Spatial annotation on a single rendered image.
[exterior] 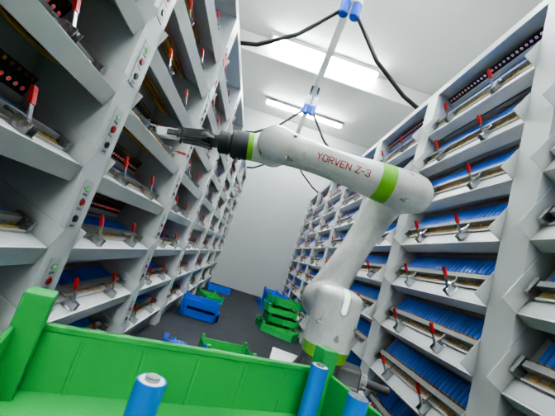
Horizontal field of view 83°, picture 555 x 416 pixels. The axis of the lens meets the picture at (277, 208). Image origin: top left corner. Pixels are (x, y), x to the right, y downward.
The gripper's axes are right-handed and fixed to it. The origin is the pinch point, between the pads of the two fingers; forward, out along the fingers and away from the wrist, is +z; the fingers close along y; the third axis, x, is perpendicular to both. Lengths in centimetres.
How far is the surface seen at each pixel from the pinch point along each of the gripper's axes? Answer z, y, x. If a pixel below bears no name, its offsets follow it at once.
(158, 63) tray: 3.7, -10.5, 17.4
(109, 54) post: 9.7, -25.4, 8.8
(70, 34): 6.7, -44.3, 0.6
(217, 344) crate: -21, 106, -93
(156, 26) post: 2.3, -20.4, 22.0
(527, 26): -117, -6, 59
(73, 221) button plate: 11.2, -20.9, -32.8
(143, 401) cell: -27, -81, -43
